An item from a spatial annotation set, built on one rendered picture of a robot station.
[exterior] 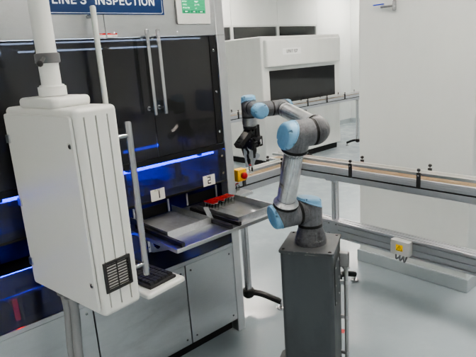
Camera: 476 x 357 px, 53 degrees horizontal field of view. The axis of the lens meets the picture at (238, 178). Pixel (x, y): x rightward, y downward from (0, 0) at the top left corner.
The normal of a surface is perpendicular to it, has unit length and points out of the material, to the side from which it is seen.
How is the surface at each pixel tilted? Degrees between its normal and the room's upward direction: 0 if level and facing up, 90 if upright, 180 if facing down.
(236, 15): 90
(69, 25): 90
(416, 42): 90
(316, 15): 90
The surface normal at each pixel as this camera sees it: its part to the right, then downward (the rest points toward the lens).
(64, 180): -0.64, 0.23
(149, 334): 0.67, 0.14
